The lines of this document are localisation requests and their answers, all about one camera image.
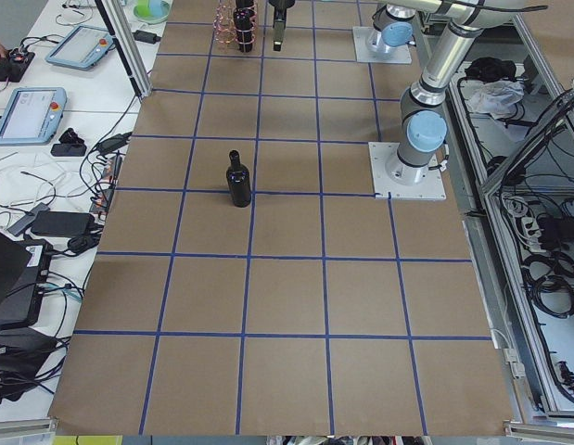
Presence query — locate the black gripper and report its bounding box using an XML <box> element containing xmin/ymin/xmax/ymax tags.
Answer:
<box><xmin>269</xmin><ymin>0</ymin><xmax>295</xmax><ymax>51</ymax></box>

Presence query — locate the dark glass wine bottle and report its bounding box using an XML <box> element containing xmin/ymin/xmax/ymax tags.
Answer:
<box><xmin>225</xmin><ymin>150</ymin><xmax>251</xmax><ymax>208</ymax></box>

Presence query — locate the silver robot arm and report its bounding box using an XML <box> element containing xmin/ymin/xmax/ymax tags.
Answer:
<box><xmin>269</xmin><ymin>1</ymin><xmax>415</xmax><ymax>54</ymax></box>
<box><xmin>370</xmin><ymin>0</ymin><xmax>548</xmax><ymax>186</ymax></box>

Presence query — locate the dark wine bottle in basket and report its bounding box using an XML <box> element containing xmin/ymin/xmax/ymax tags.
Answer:
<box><xmin>233</xmin><ymin>7</ymin><xmax>255</xmax><ymax>53</ymax></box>

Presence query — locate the green bowl with blocks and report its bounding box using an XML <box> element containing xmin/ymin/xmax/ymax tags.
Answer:
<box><xmin>133</xmin><ymin>0</ymin><xmax>171</xmax><ymax>24</ymax></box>

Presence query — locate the black power adapter brick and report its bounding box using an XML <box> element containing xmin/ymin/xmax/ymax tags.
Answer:
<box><xmin>133</xmin><ymin>30</ymin><xmax>160</xmax><ymax>45</ymax></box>

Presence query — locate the far blue teach pendant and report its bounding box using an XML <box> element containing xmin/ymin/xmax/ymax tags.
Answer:
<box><xmin>45</xmin><ymin>25</ymin><xmax>114</xmax><ymax>70</ymax></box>

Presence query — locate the blue teach pendant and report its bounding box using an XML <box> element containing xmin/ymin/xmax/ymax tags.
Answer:
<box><xmin>45</xmin><ymin>25</ymin><xmax>114</xmax><ymax>70</ymax></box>
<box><xmin>0</xmin><ymin>87</ymin><xmax>68</xmax><ymax>146</ymax></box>

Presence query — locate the white crumpled cloth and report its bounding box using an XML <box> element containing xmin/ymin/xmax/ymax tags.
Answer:
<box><xmin>466</xmin><ymin>80</ymin><xmax>524</xmax><ymax>119</ymax></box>

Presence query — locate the black small device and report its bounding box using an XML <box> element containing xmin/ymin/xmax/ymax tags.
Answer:
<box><xmin>50</xmin><ymin>128</ymin><xmax>87</xmax><ymax>158</ymax></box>

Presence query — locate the near blue teach pendant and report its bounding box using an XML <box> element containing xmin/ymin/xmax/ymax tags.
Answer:
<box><xmin>0</xmin><ymin>87</ymin><xmax>68</xmax><ymax>146</ymax></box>

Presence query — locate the brown paper table mat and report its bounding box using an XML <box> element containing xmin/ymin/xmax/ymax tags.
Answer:
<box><xmin>50</xmin><ymin>1</ymin><xmax>512</xmax><ymax>436</ymax></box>

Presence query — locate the black laptop computer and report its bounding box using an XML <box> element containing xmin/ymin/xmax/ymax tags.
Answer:
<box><xmin>0</xmin><ymin>232</ymin><xmax>52</xmax><ymax>329</ymax></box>

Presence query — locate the copper wire wine basket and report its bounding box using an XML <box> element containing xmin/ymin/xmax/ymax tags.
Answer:
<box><xmin>213</xmin><ymin>1</ymin><xmax>258</xmax><ymax>52</ymax></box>

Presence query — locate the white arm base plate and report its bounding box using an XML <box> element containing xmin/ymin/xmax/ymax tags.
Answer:
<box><xmin>368</xmin><ymin>142</ymin><xmax>446</xmax><ymax>201</ymax></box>
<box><xmin>352</xmin><ymin>22</ymin><xmax>413</xmax><ymax>65</ymax></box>

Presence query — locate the aluminium frame post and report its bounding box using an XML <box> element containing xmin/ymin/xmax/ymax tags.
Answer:
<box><xmin>96</xmin><ymin>0</ymin><xmax>152</xmax><ymax>100</ymax></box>

